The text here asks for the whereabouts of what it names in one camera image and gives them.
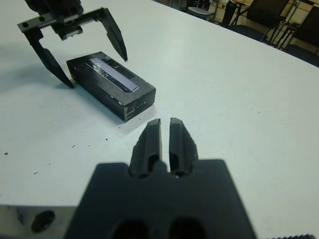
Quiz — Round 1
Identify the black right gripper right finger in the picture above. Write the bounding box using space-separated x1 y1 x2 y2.
168 118 200 178

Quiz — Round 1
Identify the grey office chair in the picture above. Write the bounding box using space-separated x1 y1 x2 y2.
186 0 217 22

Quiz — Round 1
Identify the black box lid with print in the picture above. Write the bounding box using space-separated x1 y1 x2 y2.
65 51 157 123

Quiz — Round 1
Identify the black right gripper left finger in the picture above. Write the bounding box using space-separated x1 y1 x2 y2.
129 119 164 179

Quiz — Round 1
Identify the black mesh chair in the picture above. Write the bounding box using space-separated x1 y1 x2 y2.
281 4 319 69
220 0 287 43

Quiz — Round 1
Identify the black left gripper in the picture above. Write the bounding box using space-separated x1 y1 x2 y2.
17 0 129 89

